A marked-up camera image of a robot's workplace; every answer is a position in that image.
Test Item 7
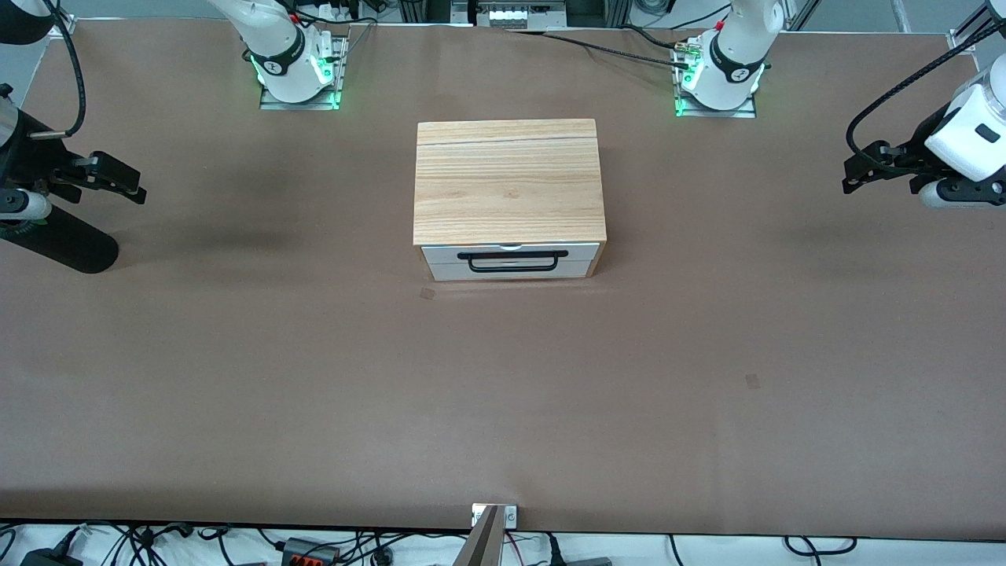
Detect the white drawer with black handle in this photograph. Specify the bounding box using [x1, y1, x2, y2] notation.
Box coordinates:
[421, 243, 601, 274]

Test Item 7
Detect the wooden drawer cabinet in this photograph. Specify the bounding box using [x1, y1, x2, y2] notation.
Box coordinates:
[413, 119, 608, 282]

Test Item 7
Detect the black vase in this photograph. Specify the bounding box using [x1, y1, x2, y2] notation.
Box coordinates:
[0, 200, 120, 275]

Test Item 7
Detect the black power adapter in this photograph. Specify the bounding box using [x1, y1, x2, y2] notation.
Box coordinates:
[19, 547, 84, 566]

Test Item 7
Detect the white power strip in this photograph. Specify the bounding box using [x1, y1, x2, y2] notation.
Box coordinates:
[475, 0, 568, 29]

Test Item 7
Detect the black adapter with orange clips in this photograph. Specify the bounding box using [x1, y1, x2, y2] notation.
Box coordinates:
[281, 537, 341, 566]

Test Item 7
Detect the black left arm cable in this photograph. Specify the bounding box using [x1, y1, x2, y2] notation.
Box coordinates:
[846, 11, 1006, 171]

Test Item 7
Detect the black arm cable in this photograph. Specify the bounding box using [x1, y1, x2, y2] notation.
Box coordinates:
[30, 0, 86, 142]
[846, 11, 1006, 171]

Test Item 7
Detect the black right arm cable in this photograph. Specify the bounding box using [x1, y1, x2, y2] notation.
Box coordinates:
[30, 0, 86, 142]

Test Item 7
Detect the metal corner bracket with profile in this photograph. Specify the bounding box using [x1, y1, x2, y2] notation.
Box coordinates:
[947, 0, 1006, 53]

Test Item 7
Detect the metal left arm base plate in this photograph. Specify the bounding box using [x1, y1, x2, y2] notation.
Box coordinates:
[674, 38, 758, 119]

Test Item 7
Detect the aluminium frame profile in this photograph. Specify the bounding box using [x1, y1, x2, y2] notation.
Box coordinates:
[784, 0, 823, 33]

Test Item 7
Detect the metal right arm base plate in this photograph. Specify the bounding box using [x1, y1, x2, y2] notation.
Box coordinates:
[259, 35, 348, 112]

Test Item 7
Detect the short black table cable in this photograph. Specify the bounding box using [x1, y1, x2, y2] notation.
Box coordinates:
[619, 25, 686, 50]

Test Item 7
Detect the long black table cable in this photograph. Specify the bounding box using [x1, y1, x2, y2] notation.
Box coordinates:
[507, 29, 694, 70]

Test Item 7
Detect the white drawer without handle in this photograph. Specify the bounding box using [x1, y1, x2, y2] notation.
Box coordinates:
[428, 262, 592, 282]

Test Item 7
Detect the looped black floor cable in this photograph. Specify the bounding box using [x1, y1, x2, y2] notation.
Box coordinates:
[784, 535, 858, 557]

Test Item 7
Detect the small metal bracket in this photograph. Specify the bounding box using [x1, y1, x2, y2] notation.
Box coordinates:
[471, 503, 519, 529]

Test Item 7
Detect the grey camera post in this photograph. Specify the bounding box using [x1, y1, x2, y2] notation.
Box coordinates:
[452, 506, 505, 566]

